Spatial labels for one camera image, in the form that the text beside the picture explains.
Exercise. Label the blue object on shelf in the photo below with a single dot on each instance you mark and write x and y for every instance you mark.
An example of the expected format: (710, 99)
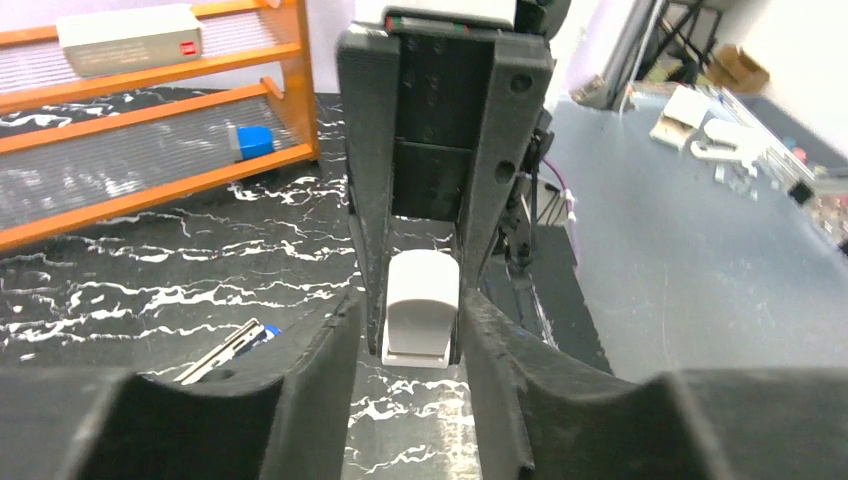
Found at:
(250, 142)

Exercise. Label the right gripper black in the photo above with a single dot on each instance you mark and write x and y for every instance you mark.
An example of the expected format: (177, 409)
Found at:
(441, 120)

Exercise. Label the white box on shelf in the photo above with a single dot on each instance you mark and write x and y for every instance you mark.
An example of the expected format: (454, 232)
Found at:
(130, 40)

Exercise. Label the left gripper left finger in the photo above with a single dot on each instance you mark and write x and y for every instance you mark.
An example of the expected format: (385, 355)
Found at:
(278, 412)

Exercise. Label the orange wooden shelf rack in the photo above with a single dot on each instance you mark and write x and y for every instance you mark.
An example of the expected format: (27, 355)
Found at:
(63, 178)

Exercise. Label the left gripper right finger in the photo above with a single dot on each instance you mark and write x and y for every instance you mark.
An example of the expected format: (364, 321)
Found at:
(541, 414)

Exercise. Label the background clutter on floor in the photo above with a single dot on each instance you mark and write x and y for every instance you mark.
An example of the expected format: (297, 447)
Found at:
(723, 122)

